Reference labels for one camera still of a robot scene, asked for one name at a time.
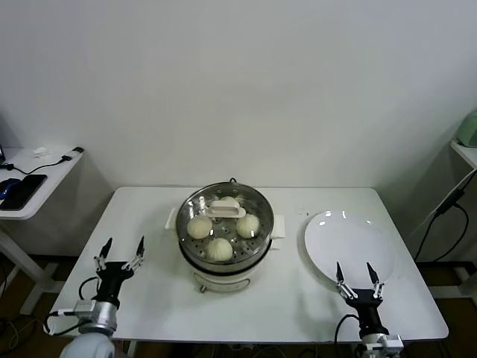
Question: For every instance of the stainless steel steamer basket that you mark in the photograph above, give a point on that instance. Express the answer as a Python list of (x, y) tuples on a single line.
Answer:
[(265, 244)]

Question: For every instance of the blue computer mouse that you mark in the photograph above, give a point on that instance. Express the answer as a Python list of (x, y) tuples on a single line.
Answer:
[(8, 186)]

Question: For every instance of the black power adapter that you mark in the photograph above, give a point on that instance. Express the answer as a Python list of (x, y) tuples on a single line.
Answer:
[(449, 201)]

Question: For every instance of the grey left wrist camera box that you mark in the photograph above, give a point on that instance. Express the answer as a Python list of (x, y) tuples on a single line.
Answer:
[(83, 306)]

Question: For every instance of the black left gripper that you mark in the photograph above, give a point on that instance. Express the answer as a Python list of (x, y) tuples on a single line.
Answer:
[(112, 277)]

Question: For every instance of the mint green appliance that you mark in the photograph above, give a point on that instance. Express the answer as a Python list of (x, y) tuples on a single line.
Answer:
[(470, 130)]

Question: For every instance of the white side table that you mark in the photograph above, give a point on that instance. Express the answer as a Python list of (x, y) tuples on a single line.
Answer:
[(466, 151)]

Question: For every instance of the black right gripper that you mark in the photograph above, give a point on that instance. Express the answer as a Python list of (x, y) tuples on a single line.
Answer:
[(367, 309)]

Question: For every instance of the white round plate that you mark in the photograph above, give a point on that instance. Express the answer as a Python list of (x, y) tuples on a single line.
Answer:
[(335, 242)]

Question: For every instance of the white side desk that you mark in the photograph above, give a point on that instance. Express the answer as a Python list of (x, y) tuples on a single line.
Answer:
[(48, 168)]

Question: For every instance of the black smartphone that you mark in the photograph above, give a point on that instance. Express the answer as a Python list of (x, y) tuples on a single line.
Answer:
[(22, 192)]

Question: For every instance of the white steamed baozi bun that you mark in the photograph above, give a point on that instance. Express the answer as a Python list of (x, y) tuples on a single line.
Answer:
[(248, 226), (219, 250), (199, 228), (227, 199)]

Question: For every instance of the small white desk object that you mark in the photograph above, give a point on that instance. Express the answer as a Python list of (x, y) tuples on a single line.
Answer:
[(40, 151)]

